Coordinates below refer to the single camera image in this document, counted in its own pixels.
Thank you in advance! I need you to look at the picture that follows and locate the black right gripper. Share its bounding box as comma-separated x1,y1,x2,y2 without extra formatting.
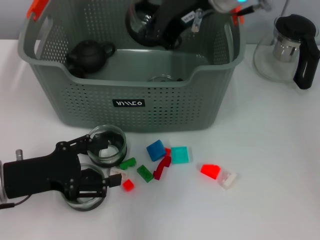
149,0,214,50

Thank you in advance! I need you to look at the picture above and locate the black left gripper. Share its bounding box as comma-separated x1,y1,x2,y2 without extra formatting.
2,133,124,204

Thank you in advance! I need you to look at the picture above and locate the grey perforated storage bin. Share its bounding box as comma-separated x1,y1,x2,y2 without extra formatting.
17,0,247,133

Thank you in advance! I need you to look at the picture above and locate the small black teacup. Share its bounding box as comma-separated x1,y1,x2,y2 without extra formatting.
67,66,86,79

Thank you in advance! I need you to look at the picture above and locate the translucent white long brick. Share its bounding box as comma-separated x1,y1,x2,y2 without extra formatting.
109,167,129,179

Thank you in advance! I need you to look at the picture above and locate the clear network plug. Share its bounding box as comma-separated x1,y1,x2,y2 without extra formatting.
191,8,203,33

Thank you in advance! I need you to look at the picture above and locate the green arch brick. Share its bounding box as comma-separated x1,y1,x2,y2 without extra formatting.
119,157,138,170

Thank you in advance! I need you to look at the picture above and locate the small red square brick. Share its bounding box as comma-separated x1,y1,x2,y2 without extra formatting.
121,178,136,192

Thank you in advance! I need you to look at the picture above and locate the green rectangular brick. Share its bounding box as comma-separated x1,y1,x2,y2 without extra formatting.
136,164,154,183

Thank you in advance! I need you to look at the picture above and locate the blue square brick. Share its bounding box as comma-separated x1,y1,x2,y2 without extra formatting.
146,139,167,163

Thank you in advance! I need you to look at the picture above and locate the dark red curved brick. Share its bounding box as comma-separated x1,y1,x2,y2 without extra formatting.
153,155,172,181

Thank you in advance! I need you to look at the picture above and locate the cyan flat square brick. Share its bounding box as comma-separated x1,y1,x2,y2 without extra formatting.
170,146,193,165

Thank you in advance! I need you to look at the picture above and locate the black clay teapot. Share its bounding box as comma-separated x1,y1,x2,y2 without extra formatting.
65,39,116,74

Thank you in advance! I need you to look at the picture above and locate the red slope brick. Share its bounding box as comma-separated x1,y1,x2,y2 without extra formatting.
200,163,221,180

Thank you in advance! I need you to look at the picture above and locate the glass pitcher black lid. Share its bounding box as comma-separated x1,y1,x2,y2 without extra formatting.
252,14,320,90

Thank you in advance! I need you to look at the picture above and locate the clear white brick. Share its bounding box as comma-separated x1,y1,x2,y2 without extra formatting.
218,171,240,191

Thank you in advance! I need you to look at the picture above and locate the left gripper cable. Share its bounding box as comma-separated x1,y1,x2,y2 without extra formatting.
0,194,30,210

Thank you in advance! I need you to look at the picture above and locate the orange bin handle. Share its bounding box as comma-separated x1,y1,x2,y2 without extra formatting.
26,0,245,26

